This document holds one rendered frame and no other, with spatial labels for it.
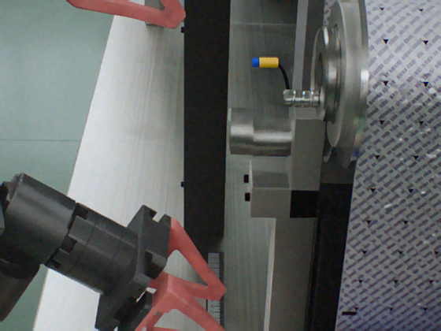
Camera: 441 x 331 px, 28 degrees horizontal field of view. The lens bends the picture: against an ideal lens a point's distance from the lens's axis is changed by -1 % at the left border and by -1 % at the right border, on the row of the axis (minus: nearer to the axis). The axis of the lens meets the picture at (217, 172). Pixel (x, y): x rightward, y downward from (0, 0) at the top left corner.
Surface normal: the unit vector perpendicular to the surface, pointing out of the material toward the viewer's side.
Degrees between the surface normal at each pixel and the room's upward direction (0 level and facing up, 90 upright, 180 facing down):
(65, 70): 0
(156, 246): 32
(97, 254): 62
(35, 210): 47
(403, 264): 90
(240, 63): 0
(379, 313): 90
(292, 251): 90
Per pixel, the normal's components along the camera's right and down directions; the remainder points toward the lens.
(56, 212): 0.47, -0.34
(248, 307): 0.02, -0.85
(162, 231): 0.55, -0.72
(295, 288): 0.00, 0.52
